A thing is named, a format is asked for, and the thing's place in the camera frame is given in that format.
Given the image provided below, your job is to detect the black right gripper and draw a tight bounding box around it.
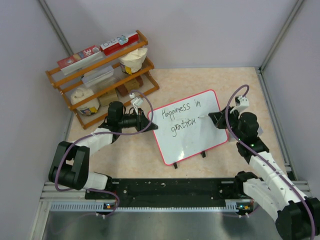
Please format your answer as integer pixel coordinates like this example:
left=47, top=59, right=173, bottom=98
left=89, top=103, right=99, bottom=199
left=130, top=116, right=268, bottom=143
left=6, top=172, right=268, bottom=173
left=209, top=106, right=244, bottom=141

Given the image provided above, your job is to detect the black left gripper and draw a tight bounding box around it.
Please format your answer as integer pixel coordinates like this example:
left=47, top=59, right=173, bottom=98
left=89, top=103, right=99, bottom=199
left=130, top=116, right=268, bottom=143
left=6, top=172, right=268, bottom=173
left=118, top=108, right=158, bottom=133

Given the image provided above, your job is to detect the pink framed whiteboard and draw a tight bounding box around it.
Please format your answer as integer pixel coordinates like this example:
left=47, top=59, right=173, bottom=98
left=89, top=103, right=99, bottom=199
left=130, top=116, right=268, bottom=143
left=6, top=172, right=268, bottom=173
left=148, top=89, right=228, bottom=166

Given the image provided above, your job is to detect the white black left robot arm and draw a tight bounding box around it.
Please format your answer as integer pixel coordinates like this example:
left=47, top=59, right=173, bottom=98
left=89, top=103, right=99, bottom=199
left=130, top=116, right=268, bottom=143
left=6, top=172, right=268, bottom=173
left=48, top=101, right=158, bottom=199

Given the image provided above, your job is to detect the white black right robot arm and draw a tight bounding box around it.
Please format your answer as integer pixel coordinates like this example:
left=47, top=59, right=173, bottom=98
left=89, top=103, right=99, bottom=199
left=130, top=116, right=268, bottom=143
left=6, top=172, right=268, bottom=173
left=208, top=107, right=320, bottom=240

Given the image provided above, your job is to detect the brown block right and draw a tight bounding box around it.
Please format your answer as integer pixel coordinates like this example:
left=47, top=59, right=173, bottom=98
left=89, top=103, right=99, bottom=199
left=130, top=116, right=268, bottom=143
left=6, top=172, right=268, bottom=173
left=116, top=76, right=144, bottom=97

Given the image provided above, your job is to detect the tan block left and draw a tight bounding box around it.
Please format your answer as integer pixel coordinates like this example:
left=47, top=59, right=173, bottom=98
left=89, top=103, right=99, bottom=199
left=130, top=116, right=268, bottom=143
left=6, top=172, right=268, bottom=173
left=98, top=89, right=119, bottom=107

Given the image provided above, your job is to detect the orange wooden shelf rack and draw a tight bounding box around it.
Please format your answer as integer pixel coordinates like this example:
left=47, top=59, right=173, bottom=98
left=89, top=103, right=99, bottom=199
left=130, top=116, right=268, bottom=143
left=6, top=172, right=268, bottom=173
left=45, top=30, right=160, bottom=129

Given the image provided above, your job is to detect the white bag upper shelf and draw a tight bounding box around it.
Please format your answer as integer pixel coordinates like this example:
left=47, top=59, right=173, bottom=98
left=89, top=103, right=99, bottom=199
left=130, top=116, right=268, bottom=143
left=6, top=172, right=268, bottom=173
left=119, top=47, right=148, bottom=75

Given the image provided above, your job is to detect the white bag shelf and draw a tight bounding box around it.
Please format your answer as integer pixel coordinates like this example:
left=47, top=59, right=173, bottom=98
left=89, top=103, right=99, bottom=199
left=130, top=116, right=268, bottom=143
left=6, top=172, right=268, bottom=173
left=70, top=87, right=100, bottom=117
left=119, top=47, right=148, bottom=75

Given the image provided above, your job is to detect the clear plastic box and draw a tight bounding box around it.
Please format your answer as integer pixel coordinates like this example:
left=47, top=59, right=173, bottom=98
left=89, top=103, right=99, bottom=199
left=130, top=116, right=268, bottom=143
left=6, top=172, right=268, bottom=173
left=81, top=65, right=114, bottom=88

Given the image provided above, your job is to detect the white bag lower shelf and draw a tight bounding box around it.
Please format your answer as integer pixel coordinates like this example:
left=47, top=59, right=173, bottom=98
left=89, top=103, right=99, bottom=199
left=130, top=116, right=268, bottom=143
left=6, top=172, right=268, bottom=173
left=70, top=87, right=100, bottom=117

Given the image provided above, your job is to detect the red foil box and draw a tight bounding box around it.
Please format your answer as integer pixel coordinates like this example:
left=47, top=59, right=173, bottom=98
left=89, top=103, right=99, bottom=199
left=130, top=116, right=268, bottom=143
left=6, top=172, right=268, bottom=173
left=100, top=31, right=139, bottom=56

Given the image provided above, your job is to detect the red white wrap box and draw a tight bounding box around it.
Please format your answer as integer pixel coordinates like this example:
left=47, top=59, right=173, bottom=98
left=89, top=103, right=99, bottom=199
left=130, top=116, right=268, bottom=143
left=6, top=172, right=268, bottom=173
left=57, top=45, right=103, bottom=75

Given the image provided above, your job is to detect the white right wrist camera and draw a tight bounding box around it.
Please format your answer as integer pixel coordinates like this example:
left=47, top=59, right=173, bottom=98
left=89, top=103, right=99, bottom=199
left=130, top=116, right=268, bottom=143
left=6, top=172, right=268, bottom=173
left=233, top=95, right=250, bottom=113

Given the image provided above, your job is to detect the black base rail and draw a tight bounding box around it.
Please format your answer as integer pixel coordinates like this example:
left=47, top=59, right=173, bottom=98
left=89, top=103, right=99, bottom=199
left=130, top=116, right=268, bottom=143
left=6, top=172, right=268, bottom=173
left=84, top=177, right=253, bottom=208

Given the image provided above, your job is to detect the grey slotted cable duct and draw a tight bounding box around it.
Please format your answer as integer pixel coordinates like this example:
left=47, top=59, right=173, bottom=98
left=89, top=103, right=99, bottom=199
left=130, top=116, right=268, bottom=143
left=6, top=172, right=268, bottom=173
left=50, top=199, right=253, bottom=213

